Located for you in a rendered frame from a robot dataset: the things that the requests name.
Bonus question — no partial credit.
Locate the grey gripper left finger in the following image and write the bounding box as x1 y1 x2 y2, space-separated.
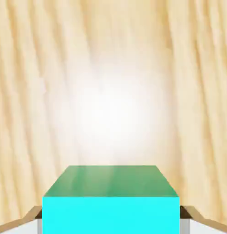
0 205 43 234

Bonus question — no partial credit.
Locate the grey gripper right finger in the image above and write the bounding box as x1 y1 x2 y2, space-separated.
179 205 227 234

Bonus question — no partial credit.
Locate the small cyan cube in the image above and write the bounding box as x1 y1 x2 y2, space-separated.
42 165 180 234

